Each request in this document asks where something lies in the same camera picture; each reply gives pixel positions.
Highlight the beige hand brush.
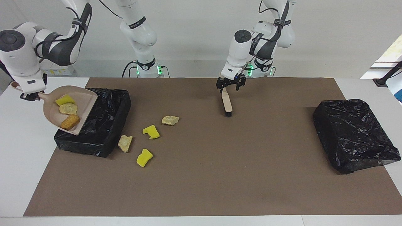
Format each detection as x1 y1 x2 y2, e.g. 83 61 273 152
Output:
221 87 233 117

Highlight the beige plastic dustpan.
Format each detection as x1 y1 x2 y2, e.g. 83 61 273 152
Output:
11 82 98 136

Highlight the yellow sponge piece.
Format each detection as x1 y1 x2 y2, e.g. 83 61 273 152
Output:
55 94 76 106
142 125 160 139
136 148 153 168

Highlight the brown cork-like chunk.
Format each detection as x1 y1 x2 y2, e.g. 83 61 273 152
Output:
60 114 81 131

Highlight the black bag lined bin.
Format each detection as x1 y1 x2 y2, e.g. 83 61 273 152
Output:
54 88 132 158
312 99 401 175

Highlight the white box with yellow labels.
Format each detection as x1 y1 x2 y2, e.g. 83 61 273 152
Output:
41 64 76 76

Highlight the large brown table mat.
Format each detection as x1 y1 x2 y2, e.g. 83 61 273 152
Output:
24 78 402 217

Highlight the black camera stand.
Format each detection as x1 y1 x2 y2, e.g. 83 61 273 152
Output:
0 61 10 83
373 61 402 87

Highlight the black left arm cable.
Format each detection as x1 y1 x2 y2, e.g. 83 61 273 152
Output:
250 0 290 63

